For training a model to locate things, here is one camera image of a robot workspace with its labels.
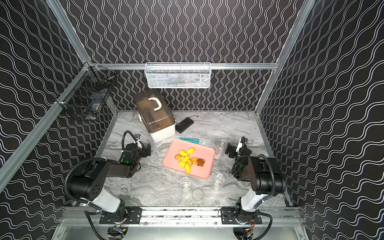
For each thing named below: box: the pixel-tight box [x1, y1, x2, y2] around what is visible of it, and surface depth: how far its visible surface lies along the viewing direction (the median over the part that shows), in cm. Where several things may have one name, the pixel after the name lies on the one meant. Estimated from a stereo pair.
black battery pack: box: [175, 117, 194, 134], surface depth 112 cm
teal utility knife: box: [179, 137, 200, 144], surface depth 105 cm
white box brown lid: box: [134, 89, 176, 142], surface depth 100 cm
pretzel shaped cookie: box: [191, 157, 198, 165], surface depth 94 cm
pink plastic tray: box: [162, 138, 215, 179], surface depth 97 cm
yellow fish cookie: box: [184, 164, 191, 174], surface depth 91 cm
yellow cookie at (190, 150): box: [187, 147, 195, 155], surface depth 99 cm
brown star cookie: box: [197, 158, 205, 167], surface depth 92 cm
